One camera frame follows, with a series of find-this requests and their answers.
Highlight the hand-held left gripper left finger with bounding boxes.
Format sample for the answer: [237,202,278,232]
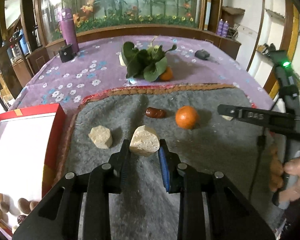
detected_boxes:
[12,139,130,240]

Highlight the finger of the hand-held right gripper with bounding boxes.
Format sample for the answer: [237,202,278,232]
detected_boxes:
[217,104,287,135]

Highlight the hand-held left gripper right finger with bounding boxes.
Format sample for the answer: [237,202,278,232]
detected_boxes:
[157,140,275,240]

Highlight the large beige crumbly chunk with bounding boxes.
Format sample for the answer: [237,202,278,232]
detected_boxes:
[129,125,160,157]

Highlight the red cardboard box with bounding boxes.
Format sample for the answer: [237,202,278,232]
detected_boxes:
[0,103,67,240]

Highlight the dark shoes on shelf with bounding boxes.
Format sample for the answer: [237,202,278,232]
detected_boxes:
[256,44,277,55]

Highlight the grey felt mat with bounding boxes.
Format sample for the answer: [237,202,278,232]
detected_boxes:
[56,84,287,240]

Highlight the orange mandarin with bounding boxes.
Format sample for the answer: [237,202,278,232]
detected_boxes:
[175,105,199,130]
[159,66,174,82]

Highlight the dark red date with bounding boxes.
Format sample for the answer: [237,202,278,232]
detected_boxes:
[145,107,167,119]

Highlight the dark grey computer mouse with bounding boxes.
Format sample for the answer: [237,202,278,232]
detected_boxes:
[194,49,211,60]

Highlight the purple floral blanket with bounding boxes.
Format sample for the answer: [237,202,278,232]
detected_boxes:
[9,35,275,113]

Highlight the leafy green vegetable bunch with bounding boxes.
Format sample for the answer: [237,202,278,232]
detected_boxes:
[122,41,177,82]

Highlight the small black box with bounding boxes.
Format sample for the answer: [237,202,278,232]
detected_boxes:
[59,44,74,63]

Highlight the pile of nuts and dates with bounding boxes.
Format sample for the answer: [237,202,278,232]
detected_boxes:
[0,190,40,233]

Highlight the purple water bottle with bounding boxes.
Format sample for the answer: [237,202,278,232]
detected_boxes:
[59,7,80,52]

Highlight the glass fish tank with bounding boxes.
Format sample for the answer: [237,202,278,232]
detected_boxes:
[35,0,208,43]

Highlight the black cable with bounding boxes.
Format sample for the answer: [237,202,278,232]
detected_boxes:
[249,129,267,205]

